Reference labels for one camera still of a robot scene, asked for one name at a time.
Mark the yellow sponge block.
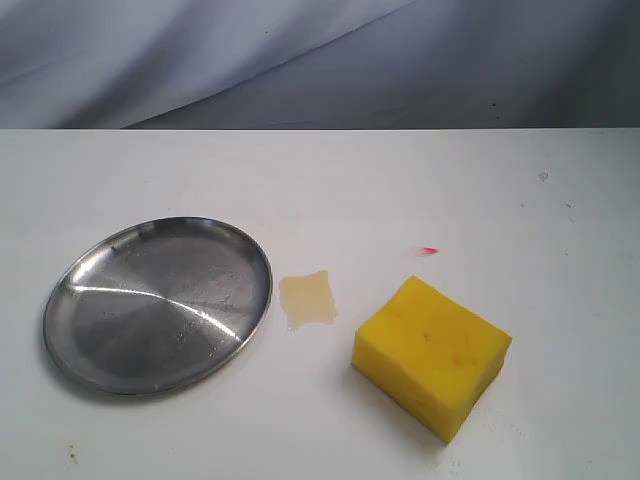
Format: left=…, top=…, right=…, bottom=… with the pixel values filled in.
left=351, top=276, right=512, bottom=443

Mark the yellowish liquid spill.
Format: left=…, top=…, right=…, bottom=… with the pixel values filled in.
left=279, top=270, right=339, bottom=331

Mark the round stainless steel plate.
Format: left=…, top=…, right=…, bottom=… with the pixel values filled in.
left=42, top=217, right=273, bottom=396

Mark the grey fabric backdrop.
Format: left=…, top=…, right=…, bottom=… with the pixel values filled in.
left=1, top=1, right=639, bottom=129

